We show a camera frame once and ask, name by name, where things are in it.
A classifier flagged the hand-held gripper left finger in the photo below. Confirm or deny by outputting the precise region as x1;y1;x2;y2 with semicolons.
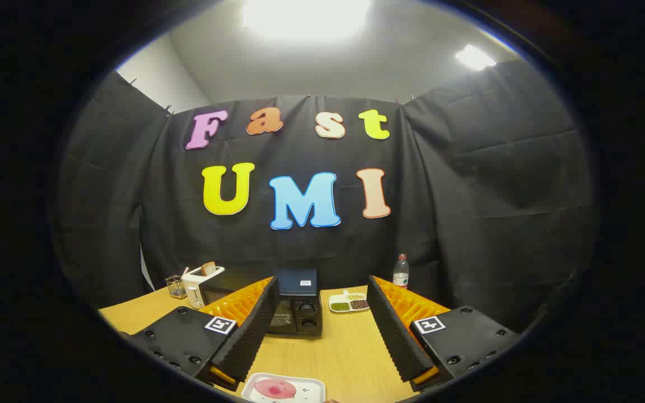
124;275;279;392

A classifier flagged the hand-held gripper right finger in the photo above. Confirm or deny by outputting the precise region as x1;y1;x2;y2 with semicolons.
366;275;522;392

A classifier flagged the black toaster oven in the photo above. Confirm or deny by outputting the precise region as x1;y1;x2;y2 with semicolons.
202;268;323;338

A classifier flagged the pink ham slice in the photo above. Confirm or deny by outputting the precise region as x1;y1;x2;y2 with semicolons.
254;378;296;400

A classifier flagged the white rectangular plate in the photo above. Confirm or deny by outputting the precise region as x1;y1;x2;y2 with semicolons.
241;372;326;403

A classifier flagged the white pop-up toaster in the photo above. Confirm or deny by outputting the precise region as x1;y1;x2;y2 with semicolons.
181;265;225;310

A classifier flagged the white divided snack dish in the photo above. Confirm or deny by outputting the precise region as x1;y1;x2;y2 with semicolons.
329;290;370;313

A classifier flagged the clear plastic water bottle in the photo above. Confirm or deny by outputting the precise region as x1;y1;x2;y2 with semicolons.
393;254;410;290

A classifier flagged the small ceiling light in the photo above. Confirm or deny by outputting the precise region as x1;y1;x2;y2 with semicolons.
456;45;497;71

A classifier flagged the large ceiling light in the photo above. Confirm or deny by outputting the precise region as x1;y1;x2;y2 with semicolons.
242;0;372;43

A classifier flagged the small wire basket holder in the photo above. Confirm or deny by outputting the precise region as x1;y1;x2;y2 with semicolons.
165;274;186;299

